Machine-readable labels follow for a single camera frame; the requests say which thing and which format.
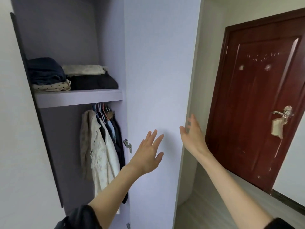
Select person's left hand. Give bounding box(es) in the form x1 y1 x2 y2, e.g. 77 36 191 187
128 129 165 178

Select person's right hand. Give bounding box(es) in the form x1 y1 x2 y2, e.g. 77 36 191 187
179 114 210 163

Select black star-trim graphic t-shirt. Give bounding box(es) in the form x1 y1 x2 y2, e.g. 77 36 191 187
111 117 129 204

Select black garment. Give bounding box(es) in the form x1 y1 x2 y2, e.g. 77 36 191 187
95 112 108 143

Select light grey wardrobe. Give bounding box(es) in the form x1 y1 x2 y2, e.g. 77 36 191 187
0 0 227 229

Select beige patterned pants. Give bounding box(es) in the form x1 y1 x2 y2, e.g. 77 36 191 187
62 64 108 76

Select cream polka dot pants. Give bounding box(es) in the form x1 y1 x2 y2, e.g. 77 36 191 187
31 80 72 93

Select blue denim jeans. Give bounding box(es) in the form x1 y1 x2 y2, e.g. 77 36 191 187
26 57 67 86

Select person's right forearm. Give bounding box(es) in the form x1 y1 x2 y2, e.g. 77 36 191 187
198 150 295 229

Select person's left forearm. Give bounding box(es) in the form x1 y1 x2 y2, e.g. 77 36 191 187
54 164 144 229

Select grey wardrobe shelf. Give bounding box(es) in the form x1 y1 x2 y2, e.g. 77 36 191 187
33 89 124 109

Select dark red wooden door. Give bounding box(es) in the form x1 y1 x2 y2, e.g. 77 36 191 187
205 8 305 195

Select black baseboard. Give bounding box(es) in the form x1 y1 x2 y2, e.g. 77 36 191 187
271 189 305 216

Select pale door handle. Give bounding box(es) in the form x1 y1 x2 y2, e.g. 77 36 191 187
271 105 294 139

